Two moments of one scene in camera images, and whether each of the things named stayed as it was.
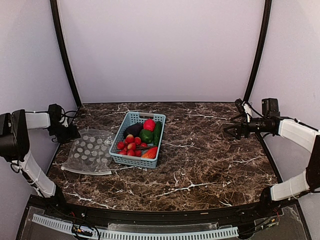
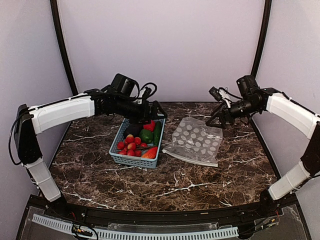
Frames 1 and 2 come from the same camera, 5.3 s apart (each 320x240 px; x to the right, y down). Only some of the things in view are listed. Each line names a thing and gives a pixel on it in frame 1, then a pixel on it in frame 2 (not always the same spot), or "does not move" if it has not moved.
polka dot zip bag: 91,153 -> 193,141
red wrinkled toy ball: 149,124 does not move
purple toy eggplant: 133,129 does not move
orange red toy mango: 151,153 does not move
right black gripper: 239,129 -> 222,115
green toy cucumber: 157,133 does not move
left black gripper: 74,133 -> 145,115
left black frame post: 54,5 does not move
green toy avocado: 146,136 does not move
